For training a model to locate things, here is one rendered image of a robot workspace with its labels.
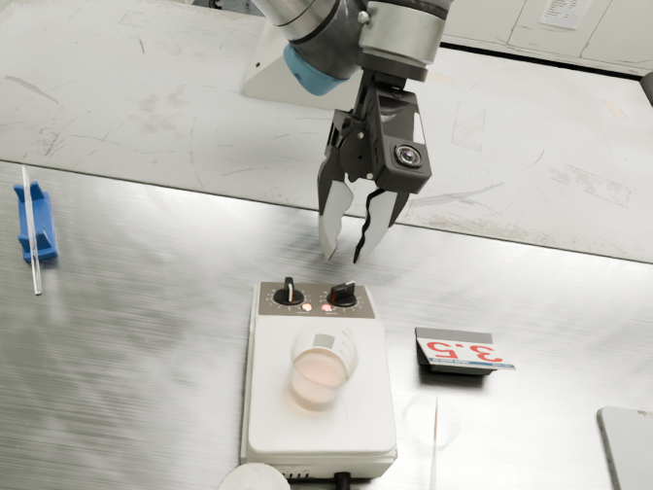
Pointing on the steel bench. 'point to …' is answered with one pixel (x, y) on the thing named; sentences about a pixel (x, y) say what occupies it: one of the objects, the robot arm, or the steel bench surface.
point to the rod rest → (45, 239)
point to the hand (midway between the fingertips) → (345, 253)
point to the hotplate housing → (357, 464)
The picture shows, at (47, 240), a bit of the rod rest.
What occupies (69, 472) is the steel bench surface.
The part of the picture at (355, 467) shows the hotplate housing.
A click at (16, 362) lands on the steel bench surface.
